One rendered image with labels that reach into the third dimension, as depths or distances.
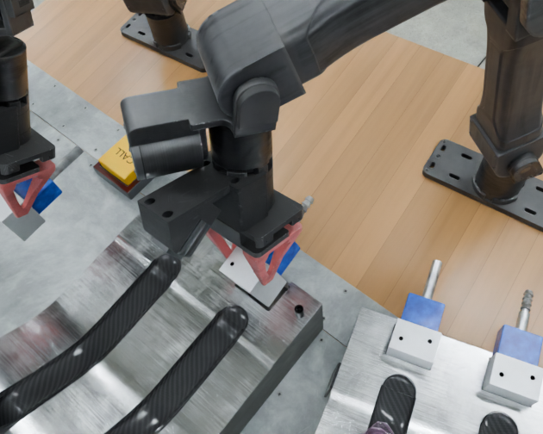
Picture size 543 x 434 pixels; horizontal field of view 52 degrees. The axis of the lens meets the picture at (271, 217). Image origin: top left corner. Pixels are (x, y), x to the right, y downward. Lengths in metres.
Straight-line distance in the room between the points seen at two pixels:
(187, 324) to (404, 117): 0.47
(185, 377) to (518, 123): 0.46
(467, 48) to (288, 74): 1.77
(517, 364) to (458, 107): 0.43
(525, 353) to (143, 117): 0.47
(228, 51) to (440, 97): 0.56
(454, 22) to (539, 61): 1.67
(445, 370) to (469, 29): 1.72
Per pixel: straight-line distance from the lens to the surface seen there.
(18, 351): 0.70
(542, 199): 0.85
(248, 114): 0.42
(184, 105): 0.46
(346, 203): 0.80
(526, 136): 0.69
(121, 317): 0.69
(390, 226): 0.79
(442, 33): 2.22
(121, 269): 0.71
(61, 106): 1.02
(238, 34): 0.43
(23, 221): 0.73
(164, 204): 0.48
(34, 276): 0.86
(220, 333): 0.65
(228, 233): 0.54
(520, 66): 0.59
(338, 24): 0.43
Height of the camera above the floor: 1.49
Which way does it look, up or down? 60 degrees down
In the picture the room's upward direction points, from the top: 11 degrees counter-clockwise
